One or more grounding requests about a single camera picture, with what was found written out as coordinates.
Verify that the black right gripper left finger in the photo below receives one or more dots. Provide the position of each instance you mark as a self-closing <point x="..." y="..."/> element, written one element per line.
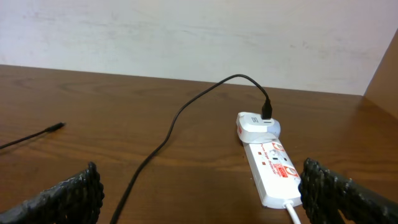
<point x="76" y="200"/>

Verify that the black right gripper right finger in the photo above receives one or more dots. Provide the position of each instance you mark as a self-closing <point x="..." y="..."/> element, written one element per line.
<point x="328" y="197"/>

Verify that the white power strip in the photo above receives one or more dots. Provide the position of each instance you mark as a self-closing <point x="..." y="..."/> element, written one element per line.
<point x="277" y="180"/>

